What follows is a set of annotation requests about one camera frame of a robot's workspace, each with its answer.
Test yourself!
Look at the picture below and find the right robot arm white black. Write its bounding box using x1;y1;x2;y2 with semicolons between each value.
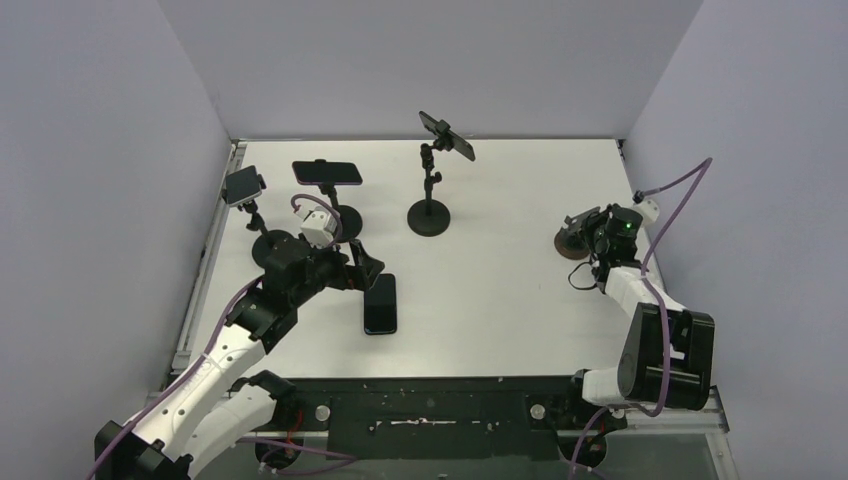
554;200;715;427

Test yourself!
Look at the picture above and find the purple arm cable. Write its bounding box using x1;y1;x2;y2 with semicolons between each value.
566;156;714;480
84;193;346;480

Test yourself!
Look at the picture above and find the aluminium table frame rail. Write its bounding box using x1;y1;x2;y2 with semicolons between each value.
165;139;248;383

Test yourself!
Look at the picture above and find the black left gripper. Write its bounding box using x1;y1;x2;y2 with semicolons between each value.
290;235;383;307

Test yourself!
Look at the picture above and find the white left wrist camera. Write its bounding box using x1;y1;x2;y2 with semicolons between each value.
297;206;338;248

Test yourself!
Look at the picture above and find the black smartphone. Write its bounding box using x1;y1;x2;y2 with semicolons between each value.
418;110;476;161
363;273;398;336

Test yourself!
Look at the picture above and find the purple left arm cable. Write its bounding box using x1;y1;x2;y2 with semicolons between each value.
84;193;346;480

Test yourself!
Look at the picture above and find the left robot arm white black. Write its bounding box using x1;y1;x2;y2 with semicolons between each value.
88;238;385;479

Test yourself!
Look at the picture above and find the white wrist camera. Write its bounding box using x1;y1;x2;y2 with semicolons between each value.
631;191;660;226
297;206;338;248

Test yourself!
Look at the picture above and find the black round-base stand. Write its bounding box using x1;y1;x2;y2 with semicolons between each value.
406;143;451;237
319;184;363;243
237;200;293;267

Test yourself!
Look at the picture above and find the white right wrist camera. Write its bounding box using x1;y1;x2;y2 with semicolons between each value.
631;191;660;226

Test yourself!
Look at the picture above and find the grey smartphone on left stand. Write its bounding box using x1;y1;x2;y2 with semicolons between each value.
221;165;267;207

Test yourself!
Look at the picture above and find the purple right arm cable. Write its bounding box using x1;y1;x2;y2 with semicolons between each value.
566;156;714;480

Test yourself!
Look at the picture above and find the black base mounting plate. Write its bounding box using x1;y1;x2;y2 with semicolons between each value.
258;375;627;461

